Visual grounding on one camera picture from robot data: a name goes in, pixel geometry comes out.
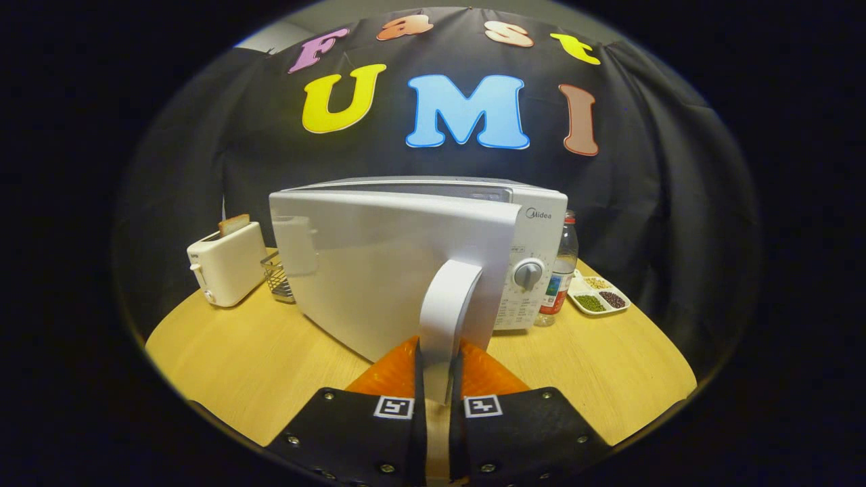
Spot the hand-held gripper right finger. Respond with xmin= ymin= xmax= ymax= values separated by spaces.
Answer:
xmin=450 ymin=338 xmax=613 ymax=487

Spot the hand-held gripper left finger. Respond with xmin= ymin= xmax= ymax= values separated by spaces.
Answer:
xmin=265 ymin=336 xmax=428 ymax=487

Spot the white microwave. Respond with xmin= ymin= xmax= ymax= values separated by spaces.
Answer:
xmin=269 ymin=177 xmax=569 ymax=405

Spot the white divided dish with beans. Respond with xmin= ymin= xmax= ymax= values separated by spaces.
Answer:
xmin=567 ymin=271 xmax=631 ymax=317

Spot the clear plastic water bottle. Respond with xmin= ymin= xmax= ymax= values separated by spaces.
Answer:
xmin=534 ymin=210 xmax=580 ymax=327

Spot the white toaster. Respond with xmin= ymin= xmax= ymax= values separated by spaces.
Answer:
xmin=187 ymin=221 xmax=268 ymax=308

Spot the black backdrop cloth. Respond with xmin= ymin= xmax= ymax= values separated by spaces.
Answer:
xmin=112 ymin=7 xmax=765 ymax=379

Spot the metal wire basket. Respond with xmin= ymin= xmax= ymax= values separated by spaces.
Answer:
xmin=261 ymin=252 xmax=296 ymax=304

